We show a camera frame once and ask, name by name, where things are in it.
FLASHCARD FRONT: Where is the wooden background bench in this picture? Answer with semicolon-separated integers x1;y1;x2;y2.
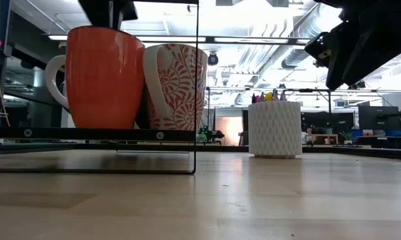
305;133;340;145

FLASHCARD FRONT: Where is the orange mug white handle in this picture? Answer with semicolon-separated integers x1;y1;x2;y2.
44;25;146;130

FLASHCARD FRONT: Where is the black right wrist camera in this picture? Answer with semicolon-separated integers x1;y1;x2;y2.
304;31;332;68

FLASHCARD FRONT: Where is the black table edge rail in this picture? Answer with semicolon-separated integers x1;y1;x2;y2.
0;143;401;161

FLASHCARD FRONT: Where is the dark background monitor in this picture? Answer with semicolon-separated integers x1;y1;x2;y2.
302;111;354;129
358;105;400;131

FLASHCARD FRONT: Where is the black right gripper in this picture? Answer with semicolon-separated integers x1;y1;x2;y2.
326;0;401;89

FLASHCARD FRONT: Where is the white mug red floral pattern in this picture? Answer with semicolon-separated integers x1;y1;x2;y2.
142;43;209;131

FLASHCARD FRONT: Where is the white textured pen holder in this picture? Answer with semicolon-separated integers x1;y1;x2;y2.
248;101;303;159

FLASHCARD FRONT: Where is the yellow cable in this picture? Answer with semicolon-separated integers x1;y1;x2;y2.
0;85;11;127

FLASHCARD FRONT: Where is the blue background counter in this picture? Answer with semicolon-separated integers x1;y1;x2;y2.
348;128;401;138

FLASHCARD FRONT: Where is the black ceiling spot lamp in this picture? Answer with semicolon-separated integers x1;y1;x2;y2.
206;52;220;67
348;79;367;90

